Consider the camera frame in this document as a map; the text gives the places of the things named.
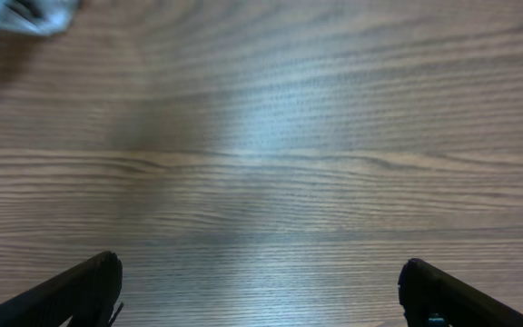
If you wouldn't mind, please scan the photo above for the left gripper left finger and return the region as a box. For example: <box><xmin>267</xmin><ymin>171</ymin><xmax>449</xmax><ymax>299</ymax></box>
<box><xmin>0</xmin><ymin>251</ymin><xmax>123</xmax><ymax>327</ymax></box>

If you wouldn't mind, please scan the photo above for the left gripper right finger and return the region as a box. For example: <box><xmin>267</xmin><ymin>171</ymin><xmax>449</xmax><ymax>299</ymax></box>
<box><xmin>398</xmin><ymin>258</ymin><xmax>523</xmax><ymax>327</ymax></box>

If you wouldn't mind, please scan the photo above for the beige folded garment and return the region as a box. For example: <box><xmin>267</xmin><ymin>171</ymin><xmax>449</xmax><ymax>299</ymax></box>
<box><xmin>0</xmin><ymin>0</ymin><xmax>82</xmax><ymax>36</ymax></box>

